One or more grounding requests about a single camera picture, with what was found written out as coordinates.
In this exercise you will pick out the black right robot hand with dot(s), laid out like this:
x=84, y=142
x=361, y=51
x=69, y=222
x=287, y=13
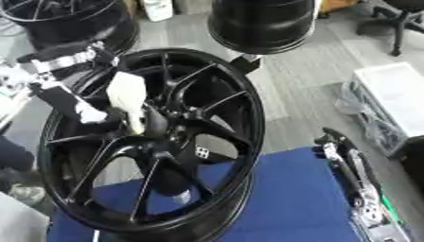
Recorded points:
x=346, y=164

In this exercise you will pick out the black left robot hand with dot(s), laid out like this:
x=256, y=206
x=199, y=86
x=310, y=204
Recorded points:
x=60, y=96

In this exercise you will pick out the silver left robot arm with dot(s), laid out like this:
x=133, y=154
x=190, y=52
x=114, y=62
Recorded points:
x=12, y=82

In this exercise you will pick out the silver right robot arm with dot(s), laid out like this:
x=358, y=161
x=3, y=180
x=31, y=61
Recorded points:
x=381, y=223

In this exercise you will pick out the black wheel rim with spokes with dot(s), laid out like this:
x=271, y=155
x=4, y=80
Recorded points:
x=72, y=22

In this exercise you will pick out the black spoked wheel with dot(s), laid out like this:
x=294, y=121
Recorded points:
x=165, y=164

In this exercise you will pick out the black wheel barrel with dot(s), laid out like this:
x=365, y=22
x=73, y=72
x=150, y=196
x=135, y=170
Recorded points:
x=262, y=23

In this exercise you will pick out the white plastic storage box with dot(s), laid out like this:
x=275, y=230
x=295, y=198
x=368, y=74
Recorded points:
x=395, y=94

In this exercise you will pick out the white upright object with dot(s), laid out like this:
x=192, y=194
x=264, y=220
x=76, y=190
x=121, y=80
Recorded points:
x=157, y=9

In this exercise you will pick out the black office chair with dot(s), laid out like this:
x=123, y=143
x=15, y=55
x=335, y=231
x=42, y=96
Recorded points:
x=395, y=22

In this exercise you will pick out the black wheel stand bracket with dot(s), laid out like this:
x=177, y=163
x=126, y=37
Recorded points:
x=247, y=63

